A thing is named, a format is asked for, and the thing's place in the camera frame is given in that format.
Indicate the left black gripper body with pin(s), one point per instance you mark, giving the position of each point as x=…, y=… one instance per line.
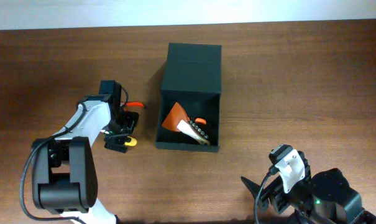
x=117, y=130

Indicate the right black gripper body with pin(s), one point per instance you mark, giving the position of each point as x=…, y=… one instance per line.
x=279, y=199

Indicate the yellow black stubby screwdriver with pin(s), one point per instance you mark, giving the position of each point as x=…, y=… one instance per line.
x=130, y=141

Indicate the red handled cutting pliers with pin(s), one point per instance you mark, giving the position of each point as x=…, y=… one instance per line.
x=135, y=104

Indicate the orange scraper wooden handle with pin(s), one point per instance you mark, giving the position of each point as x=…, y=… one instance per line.
x=177, y=121

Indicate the orange socket bit rail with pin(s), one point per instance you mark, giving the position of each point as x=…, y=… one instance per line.
x=200, y=130

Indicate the orange black needle-nose pliers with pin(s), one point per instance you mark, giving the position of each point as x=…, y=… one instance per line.
x=200, y=122

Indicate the black cardboard box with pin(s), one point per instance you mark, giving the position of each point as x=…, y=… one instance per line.
x=192, y=78

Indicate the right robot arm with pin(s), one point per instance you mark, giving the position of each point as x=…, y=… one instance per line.
x=325, y=197

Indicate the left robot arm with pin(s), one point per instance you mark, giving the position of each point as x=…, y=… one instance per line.
x=64, y=179

